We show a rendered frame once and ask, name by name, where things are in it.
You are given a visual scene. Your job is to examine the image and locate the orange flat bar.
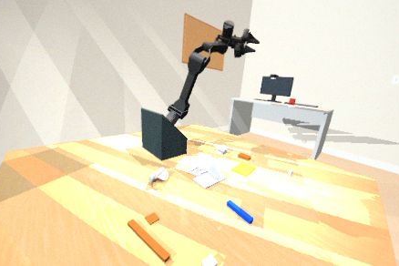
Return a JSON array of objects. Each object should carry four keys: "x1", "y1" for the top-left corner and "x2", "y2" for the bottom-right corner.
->
[{"x1": 128, "y1": 220, "x2": 170, "y2": 263}]

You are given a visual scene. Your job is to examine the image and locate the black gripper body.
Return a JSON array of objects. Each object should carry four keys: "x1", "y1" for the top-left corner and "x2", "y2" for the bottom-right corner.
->
[{"x1": 230, "y1": 28, "x2": 250, "y2": 54}]

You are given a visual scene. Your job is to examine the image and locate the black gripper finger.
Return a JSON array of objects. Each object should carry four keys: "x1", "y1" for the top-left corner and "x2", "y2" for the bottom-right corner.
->
[
  {"x1": 246, "y1": 32, "x2": 260, "y2": 44},
  {"x1": 242, "y1": 45, "x2": 256, "y2": 55}
]

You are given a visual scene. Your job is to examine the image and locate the orange rectangular block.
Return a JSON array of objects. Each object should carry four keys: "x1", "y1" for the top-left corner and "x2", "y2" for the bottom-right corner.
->
[{"x1": 238, "y1": 153, "x2": 251, "y2": 161}]

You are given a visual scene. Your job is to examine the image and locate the blue rectangular bar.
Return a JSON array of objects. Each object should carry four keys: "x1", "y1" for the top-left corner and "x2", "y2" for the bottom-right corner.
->
[{"x1": 226, "y1": 200, "x2": 253, "y2": 224}]

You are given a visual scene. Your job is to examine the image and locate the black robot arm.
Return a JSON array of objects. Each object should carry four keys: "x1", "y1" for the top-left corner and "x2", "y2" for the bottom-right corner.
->
[{"x1": 166, "y1": 20, "x2": 242, "y2": 125}]

